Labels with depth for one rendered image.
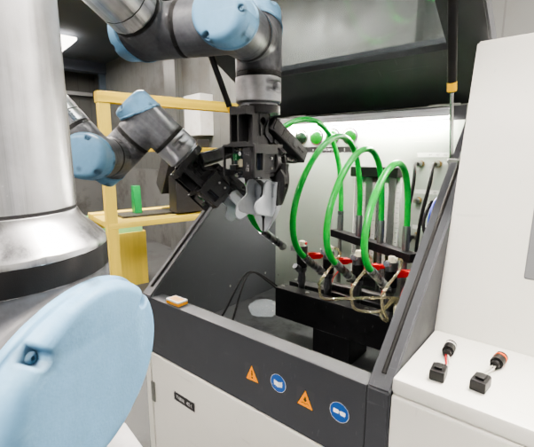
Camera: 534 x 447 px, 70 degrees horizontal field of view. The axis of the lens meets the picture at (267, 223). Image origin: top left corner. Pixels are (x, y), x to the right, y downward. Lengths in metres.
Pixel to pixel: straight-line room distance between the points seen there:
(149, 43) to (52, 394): 0.48
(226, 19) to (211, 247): 0.79
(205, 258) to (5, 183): 0.99
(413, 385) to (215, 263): 0.73
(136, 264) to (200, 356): 3.22
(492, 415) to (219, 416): 0.60
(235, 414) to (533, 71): 0.92
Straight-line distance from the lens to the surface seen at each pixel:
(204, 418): 1.07
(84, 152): 0.67
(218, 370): 0.95
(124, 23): 0.58
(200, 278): 1.18
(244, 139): 0.63
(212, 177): 0.81
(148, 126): 0.80
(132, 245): 4.10
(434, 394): 0.67
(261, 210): 0.64
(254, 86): 0.63
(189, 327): 0.98
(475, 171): 0.86
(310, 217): 1.32
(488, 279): 0.84
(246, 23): 0.54
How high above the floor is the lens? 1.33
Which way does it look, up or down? 10 degrees down
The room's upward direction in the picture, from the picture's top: straight up
